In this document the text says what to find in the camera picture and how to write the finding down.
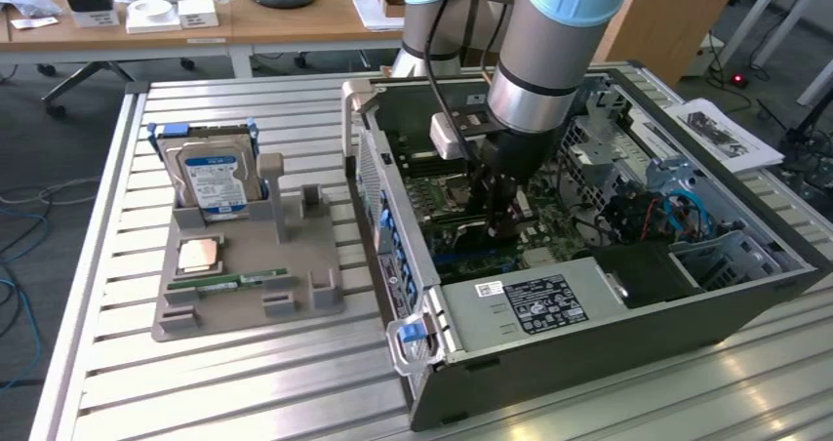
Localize black and white box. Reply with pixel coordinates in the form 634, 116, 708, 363
64, 0, 120, 28

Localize green RAM stick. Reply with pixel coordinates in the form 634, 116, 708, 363
167, 267, 289, 292

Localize green motherboard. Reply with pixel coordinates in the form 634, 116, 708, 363
390, 133, 600, 286

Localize black caster leg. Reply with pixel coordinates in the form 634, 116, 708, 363
39, 59, 135, 118

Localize metal disk bay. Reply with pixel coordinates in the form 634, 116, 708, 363
669, 230, 782, 291

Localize printed manual sheets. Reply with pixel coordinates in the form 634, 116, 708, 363
628, 98, 788, 174

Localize flat white box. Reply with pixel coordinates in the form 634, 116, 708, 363
124, 14, 183, 35

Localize grey parts rack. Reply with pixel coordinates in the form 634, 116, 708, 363
150, 152, 347, 343

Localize black stand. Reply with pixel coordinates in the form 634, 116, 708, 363
757, 84, 833, 188

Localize hard disk in blue caddy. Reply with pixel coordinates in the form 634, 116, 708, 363
146, 121, 262, 222

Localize white box on floor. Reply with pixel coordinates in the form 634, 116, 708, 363
689, 45, 724, 79

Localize wooden desk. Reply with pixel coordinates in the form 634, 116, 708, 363
0, 0, 592, 79

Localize beige plastic case handle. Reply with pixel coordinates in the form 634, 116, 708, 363
342, 80, 381, 116

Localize white floor cable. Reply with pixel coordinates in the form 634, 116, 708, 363
0, 177, 99, 206

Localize CPU socket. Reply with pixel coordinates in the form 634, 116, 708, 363
437, 173, 478, 214

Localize white tape roll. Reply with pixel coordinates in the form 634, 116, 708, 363
128, 0, 172, 22

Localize blue floor cable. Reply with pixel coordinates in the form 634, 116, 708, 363
0, 206, 51, 388

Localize open black PC case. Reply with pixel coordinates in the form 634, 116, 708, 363
342, 59, 820, 432

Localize white labelled box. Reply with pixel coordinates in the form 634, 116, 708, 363
176, 0, 219, 30

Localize red wire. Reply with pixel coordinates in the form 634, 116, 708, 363
641, 196, 658, 240

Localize white paper stack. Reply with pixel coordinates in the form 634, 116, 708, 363
351, 0, 406, 32

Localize silver CPU chip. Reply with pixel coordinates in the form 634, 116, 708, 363
176, 238, 222, 272

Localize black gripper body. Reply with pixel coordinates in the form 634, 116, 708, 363
473, 128, 558, 181

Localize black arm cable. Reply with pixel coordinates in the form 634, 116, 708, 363
423, 0, 474, 162

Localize perforated metal drive cage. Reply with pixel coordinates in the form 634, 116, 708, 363
558, 113, 658, 203

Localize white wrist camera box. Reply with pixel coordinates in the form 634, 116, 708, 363
429, 111, 487, 162

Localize case handle with blue latch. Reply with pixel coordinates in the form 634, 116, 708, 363
386, 312, 447, 377

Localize grey power supply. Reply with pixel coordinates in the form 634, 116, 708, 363
439, 258, 630, 354

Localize wooden cabinet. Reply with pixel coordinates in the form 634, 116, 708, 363
585, 0, 748, 84

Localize blue wire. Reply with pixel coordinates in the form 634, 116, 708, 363
662, 186, 717, 240

